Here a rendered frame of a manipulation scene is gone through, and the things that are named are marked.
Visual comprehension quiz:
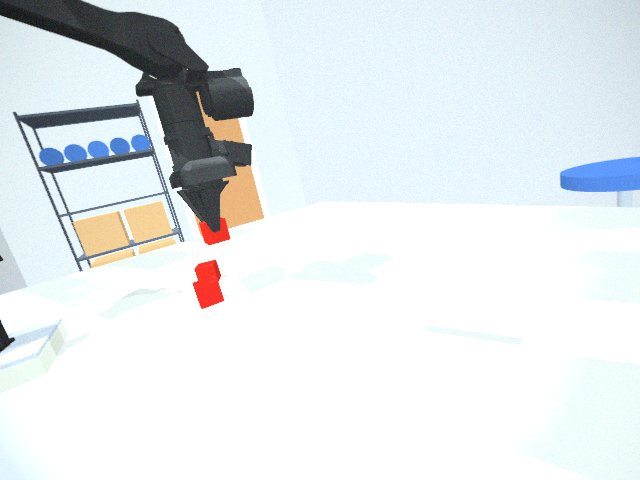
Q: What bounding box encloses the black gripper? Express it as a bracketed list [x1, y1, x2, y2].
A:
[162, 121, 237, 233]

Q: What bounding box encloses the red cube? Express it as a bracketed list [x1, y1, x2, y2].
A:
[194, 260, 221, 282]
[199, 218, 231, 246]
[192, 276, 224, 309]

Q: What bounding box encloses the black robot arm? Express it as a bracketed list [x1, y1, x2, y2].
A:
[0, 0, 254, 167]

